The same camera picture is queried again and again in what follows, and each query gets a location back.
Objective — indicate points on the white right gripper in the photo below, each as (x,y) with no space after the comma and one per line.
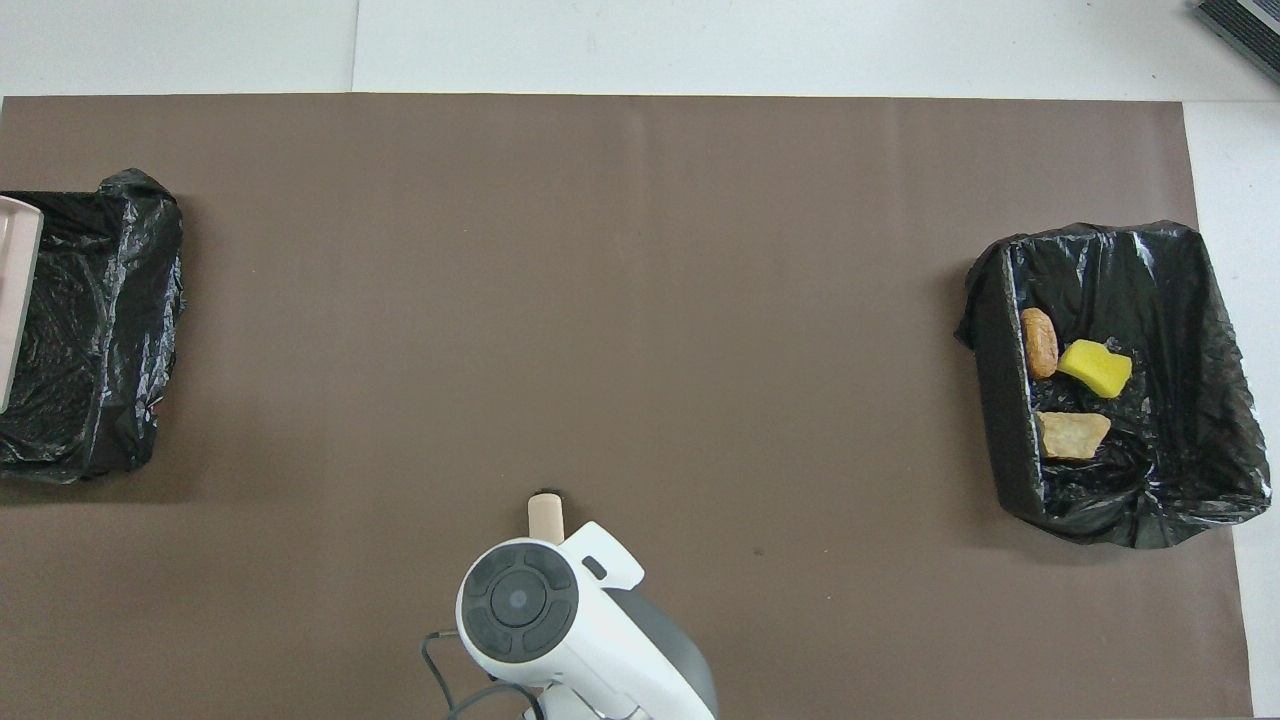
(605,560)

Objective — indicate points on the beige hand brush black bristles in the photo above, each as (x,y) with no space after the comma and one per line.
(546,518)

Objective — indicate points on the beige foam chunk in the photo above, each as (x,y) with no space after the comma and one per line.
(1072,434)

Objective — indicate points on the brown oval cork sponge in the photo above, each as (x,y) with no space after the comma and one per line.
(1040,343)

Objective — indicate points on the yellow sponge piece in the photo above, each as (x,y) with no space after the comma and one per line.
(1095,368)

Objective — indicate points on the beige plastic dustpan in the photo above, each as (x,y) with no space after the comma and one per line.
(15,300)

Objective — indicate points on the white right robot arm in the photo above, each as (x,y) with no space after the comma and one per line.
(600,650)

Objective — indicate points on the black bag lined bin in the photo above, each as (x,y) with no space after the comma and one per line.
(100,320)
(1190,330)

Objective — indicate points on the brown paper table mat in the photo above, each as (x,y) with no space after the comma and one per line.
(600,300)

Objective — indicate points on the grey ribbed device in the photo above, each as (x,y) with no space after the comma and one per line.
(1250,25)

